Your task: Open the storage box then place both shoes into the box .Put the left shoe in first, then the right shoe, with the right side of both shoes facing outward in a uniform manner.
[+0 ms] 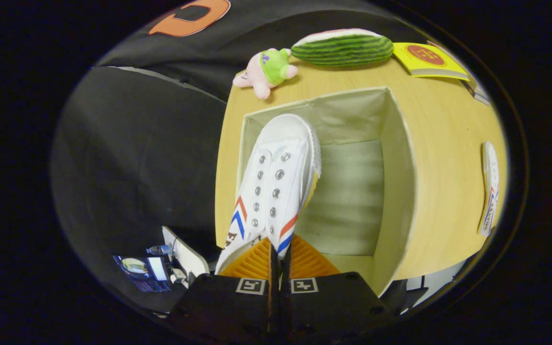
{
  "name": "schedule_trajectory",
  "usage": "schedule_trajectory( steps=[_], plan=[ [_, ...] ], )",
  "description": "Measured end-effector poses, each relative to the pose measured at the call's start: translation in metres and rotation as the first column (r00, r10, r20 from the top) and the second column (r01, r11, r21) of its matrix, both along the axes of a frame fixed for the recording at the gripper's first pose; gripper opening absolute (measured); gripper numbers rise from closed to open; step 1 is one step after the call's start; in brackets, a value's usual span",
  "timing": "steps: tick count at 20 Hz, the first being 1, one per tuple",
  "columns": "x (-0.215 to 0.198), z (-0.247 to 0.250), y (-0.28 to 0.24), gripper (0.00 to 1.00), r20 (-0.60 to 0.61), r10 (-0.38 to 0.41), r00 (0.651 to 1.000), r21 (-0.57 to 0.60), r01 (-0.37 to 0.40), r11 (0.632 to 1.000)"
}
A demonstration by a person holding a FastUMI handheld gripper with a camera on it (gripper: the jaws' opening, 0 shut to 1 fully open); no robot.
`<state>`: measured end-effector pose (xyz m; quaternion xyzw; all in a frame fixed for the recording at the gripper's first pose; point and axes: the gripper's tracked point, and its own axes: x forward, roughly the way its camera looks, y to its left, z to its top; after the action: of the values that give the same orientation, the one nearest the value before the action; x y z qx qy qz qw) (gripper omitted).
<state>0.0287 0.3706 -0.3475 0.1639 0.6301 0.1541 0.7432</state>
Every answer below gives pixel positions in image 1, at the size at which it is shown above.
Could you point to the clear water bottle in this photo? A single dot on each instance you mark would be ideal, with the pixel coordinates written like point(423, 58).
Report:
point(158, 249)

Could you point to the white canvas shoe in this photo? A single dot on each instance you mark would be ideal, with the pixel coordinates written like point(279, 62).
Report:
point(490, 182)
point(276, 163)

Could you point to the computer screen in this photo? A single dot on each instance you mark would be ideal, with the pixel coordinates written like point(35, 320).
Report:
point(144, 273)

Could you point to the pink and green plush toy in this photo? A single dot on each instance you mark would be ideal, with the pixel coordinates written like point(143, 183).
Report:
point(266, 72)

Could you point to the beige fabric storage box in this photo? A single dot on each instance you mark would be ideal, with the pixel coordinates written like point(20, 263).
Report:
point(352, 201)

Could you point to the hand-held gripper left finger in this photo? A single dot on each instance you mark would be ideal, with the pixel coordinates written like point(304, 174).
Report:
point(223, 306)

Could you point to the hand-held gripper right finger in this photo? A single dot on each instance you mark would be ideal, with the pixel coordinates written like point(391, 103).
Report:
point(333, 302)

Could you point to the watermelon slice plush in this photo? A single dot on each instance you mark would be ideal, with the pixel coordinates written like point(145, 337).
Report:
point(343, 48)

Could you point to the yellow book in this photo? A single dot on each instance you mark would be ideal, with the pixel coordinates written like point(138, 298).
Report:
point(427, 60)

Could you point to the white curved board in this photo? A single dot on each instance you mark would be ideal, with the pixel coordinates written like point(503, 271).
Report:
point(187, 254)

